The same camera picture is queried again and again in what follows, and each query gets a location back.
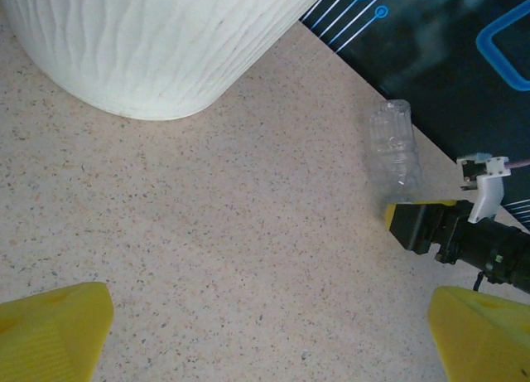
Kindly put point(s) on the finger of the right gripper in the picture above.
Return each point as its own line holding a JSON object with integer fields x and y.
{"x": 430, "y": 204}
{"x": 410, "y": 228}

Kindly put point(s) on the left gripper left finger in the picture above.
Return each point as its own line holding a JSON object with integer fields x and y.
{"x": 49, "y": 336}

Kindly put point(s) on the clear ribbed label-free bottle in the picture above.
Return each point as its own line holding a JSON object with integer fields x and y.
{"x": 391, "y": 150}

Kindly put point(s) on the cream ribbed plastic bin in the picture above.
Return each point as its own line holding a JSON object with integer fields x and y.
{"x": 145, "y": 46}

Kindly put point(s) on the blue circuit print backdrop panel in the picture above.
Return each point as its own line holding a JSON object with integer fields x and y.
{"x": 435, "y": 46}

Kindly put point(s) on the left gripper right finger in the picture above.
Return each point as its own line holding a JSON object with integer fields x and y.
{"x": 484, "y": 340}

